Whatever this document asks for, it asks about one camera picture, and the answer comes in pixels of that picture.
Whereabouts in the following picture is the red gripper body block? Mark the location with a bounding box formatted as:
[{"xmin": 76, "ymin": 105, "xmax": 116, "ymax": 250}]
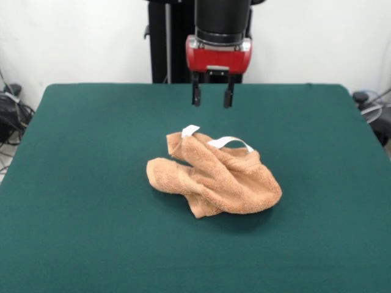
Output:
[{"xmin": 185, "ymin": 34, "xmax": 253, "ymax": 76}]

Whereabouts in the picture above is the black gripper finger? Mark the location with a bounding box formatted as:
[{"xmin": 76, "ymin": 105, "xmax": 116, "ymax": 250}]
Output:
[
  {"xmin": 223, "ymin": 74, "xmax": 236, "ymax": 109},
  {"xmin": 191, "ymin": 71, "xmax": 203, "ymax": 107}
]

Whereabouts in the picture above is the tan terry towel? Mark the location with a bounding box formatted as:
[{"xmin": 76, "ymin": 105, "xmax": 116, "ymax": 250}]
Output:
[{"xmin": 146, "ymin": 124, "xmax": 283, "ymax": 219}]

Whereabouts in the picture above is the dark green table cloth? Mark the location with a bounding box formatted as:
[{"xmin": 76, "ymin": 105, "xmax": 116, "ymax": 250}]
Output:
[{"xmin": 0, "ymin": 82, "xmax": 391, "ymax": 293}]

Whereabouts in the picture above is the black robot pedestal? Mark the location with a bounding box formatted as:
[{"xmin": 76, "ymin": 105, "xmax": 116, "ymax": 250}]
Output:
[{"xmin": 143, "ymin": 0, "xmax": 254, "ymax": 84}]

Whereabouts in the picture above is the black cable bundle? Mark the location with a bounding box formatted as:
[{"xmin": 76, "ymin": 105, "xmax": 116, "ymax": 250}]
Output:
[{"xmin": 0, "ymin": 91, "xmax": 35, "ymax": 147}]

